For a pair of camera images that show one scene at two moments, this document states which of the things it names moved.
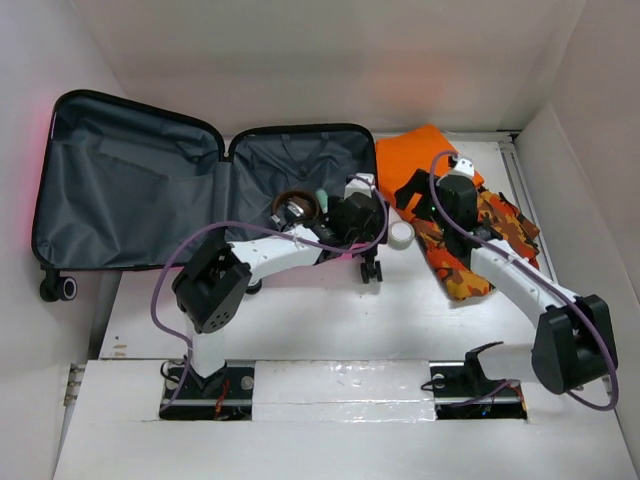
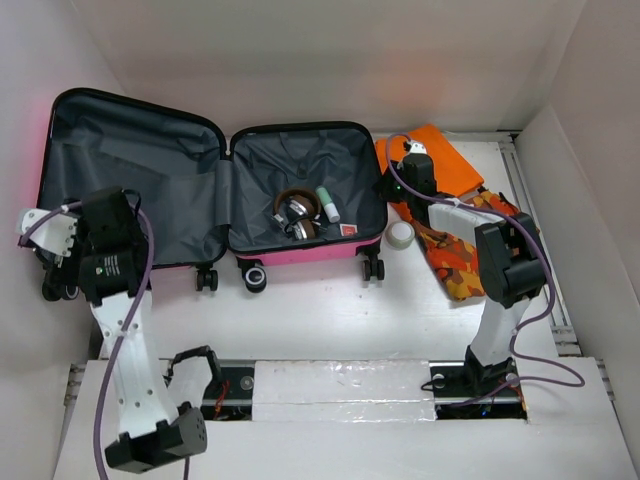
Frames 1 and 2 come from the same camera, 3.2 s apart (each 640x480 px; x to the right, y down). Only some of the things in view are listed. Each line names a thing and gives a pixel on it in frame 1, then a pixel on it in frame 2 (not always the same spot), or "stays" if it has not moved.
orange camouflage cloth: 500,218 stays
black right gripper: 418,183 -> 385,185
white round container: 401,235 stays
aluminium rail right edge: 519,186 stays
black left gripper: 372,230 -> 85,221
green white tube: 322,198 stays
